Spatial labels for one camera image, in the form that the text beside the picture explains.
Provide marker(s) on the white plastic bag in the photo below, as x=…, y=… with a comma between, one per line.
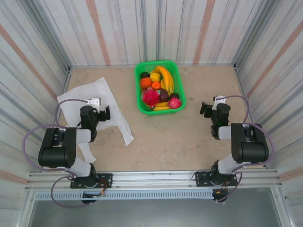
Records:
x=94, y=89

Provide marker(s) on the pink red fake peach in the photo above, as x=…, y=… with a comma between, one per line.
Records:
x=174, y=103

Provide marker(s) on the dark red fake fruit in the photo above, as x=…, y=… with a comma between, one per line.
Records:
x=164, y=95

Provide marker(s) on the pink fake dragon fruit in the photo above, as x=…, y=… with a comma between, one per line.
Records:
x=151, y=97

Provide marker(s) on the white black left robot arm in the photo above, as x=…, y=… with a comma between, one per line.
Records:
x=56, y=151

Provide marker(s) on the dark brown fake fruit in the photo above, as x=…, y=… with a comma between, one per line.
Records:
x=174, y=96

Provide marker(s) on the yellow oblong fake fruit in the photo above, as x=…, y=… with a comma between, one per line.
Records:
x=162, y=108

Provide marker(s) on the yellow fake banana bunch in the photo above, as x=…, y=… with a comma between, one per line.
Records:
x=166, y=78

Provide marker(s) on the large orange fake fruit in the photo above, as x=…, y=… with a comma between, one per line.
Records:
x=146, y=83

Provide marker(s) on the black fake fruit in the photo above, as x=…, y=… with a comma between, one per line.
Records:
x=144, y=75

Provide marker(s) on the small orange fake fruit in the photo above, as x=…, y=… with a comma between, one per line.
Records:
x=156, y=85

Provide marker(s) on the yellow fake lemon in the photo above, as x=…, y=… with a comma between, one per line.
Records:
x=155, y=76

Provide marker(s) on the green plastic basket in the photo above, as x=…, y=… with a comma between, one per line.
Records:
x=142, y=111

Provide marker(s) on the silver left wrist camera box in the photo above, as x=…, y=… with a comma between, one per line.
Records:
x=93, y=101

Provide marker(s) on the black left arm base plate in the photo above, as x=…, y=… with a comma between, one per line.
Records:
x=106, y=179

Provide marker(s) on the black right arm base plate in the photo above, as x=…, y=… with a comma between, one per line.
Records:
x=201, y=177

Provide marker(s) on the aluminium mounting rail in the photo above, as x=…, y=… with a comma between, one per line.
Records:
x=154, y=177

